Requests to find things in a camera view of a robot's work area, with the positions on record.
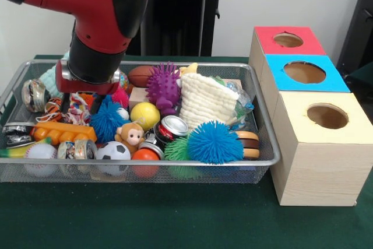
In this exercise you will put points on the silver mesh bin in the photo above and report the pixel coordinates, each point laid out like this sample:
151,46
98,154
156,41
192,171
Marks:
262,170

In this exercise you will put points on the white cloth with colourful shapes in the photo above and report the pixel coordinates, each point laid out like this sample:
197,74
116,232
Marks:
78,109

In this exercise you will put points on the large blue spiky ball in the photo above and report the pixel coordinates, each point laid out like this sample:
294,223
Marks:
215,142

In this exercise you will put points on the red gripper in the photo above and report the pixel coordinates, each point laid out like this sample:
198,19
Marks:
87,88

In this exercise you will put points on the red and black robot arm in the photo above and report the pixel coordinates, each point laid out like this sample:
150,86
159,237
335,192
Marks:
87,4

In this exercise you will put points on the cream knitted cloth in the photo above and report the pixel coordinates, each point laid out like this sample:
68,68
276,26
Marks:
204,103

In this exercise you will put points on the black and white soccer ball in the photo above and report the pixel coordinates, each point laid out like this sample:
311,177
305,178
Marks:
113,151

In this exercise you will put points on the wooden box with three holes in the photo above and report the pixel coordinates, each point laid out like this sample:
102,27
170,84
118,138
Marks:
320,173

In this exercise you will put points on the purple spiky ball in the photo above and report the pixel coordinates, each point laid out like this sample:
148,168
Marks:
163,85

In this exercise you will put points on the large green spiky ball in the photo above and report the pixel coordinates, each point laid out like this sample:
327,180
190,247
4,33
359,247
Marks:
177,150

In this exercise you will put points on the plain yellow ball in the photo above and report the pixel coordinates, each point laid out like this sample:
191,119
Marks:
145,115

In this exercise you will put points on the white baseball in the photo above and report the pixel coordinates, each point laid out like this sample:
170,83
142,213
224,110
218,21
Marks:
40,152

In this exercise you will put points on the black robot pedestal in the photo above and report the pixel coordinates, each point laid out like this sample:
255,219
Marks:
180,13

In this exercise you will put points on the mint green knitted cloth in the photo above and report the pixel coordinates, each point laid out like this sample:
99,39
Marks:
48,81

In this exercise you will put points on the wooden burger toy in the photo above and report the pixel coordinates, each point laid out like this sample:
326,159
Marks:
251,144

